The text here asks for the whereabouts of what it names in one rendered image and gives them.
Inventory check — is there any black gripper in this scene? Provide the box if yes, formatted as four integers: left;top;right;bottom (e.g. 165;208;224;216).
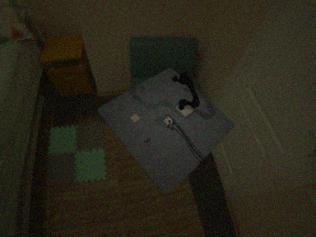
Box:
172;76;185;85

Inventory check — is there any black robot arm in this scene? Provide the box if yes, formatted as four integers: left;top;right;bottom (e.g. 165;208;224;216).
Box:
178;72;200;110

